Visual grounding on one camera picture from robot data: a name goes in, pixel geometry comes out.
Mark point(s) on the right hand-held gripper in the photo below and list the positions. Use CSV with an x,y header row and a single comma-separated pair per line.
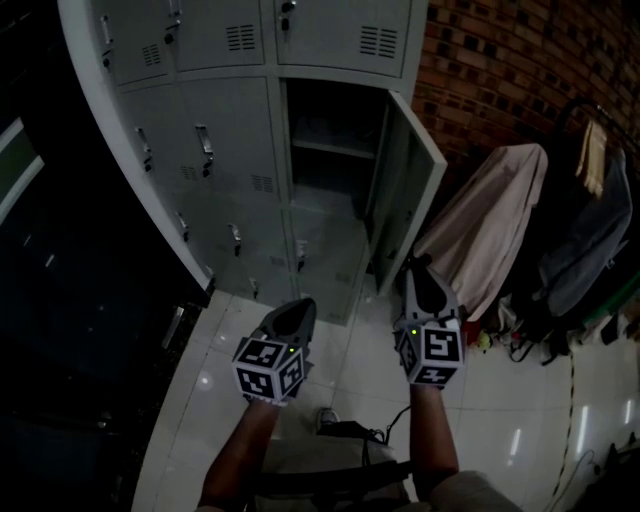
x,y
437,350

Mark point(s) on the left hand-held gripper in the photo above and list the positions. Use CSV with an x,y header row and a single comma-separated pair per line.
x,y
265,370

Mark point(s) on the grey metal locker door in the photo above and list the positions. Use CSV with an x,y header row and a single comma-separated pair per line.
x,y
400,200

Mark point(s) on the grey metal locker cabinet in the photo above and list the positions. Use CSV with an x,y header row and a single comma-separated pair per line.
x,y
225,125

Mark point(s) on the person's left forearm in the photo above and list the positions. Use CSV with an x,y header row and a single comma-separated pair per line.
x,y
240,450

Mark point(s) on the person's right forearm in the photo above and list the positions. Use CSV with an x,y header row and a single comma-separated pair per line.
x,y
432,435

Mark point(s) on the yellow-green ball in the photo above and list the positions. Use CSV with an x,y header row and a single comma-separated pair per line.
x,y
483,341

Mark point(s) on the light long coat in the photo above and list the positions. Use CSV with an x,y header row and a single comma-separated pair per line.
x,y
485,225

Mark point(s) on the person's white shoe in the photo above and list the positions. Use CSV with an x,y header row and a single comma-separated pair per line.
x,y
328,417

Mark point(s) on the black power box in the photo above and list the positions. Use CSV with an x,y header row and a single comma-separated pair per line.
x,y
345,430

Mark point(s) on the person's grey trousers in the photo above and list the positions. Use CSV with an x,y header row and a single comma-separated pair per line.
x,y
320,452

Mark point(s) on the grey hooded jacket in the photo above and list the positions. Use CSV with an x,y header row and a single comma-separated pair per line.
x,y
590,245

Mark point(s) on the green garment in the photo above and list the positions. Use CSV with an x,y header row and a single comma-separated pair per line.
x,y
615,300

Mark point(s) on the person's light shirt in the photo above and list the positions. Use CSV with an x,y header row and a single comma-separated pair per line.
x,y
470,495

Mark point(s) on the beige patterned garment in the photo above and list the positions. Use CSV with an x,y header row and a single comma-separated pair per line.
x,y
591,155

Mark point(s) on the black clothes rack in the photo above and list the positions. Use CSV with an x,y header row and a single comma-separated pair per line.
x,y
600,112

